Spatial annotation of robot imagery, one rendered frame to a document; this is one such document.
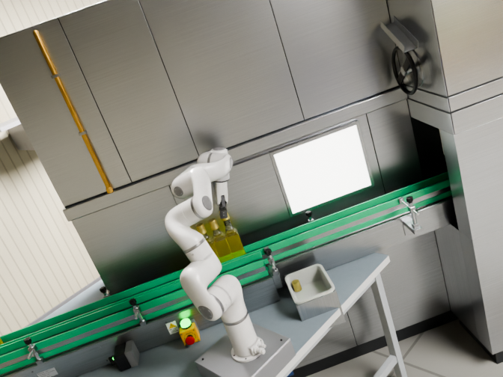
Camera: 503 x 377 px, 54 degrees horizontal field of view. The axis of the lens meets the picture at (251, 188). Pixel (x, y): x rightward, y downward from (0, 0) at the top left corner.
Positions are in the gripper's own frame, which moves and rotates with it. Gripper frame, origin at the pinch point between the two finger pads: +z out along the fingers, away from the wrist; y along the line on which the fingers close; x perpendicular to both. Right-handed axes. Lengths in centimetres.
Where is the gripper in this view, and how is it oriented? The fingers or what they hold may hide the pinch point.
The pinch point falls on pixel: (223, 212)
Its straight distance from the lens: 213.8
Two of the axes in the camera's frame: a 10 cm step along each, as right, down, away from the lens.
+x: 9.9, -0.9, 1.2
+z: 0.5, 9.4, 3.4
